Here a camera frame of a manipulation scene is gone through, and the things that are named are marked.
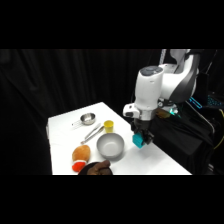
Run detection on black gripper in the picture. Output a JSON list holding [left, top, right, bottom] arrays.
[[130, 117, 156, 146]]

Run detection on blue cube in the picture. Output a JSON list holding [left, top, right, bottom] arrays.
[[131, 133, 146, 149]]

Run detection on grey bowl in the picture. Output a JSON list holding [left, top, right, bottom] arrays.
[[96, 132, 126, 160]]

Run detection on yellow plastic cup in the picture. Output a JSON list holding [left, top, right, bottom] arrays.
[[103, 119, 115, 134]]

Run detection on black robot stand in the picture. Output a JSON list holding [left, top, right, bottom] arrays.
[[148, 99, 216, 176]]

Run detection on metal tongs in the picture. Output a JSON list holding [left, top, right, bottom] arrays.
[[80, 122, 105, 145]]

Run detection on brown plush toy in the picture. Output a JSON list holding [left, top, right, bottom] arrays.
[[89, 159, 113, 176]]

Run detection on metal measuring cup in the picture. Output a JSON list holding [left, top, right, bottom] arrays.
[[70, 112, 97, 130]]

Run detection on orange plush toy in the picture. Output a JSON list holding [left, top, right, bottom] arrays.
[[71, 144, 92, 173]]

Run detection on brown stuffed toy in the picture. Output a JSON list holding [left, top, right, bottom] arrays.
[[77, 161, 114, 176]]

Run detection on blue lit electronic device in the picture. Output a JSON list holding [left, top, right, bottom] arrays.
[[188, 94, 224, 111]]

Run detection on black curtain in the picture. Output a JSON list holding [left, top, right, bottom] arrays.
[[0, 49, 224, 176]]

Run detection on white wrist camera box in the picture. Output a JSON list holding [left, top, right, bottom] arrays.
[[122, 102, 142, 119]]

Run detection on yellow cable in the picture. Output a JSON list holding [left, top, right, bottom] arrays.
[[212, 109, 224, 152]]

